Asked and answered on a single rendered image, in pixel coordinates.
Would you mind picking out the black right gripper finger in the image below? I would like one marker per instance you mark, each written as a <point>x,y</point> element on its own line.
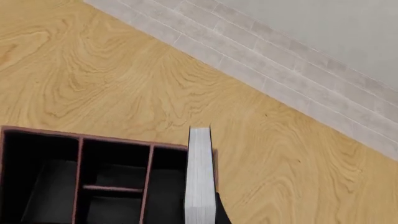
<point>221,213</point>

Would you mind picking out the book with white page edges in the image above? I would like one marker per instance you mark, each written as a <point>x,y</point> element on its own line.
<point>200,168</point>

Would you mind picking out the red-brown desk caddy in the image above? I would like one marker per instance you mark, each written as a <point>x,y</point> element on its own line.
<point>81,163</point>

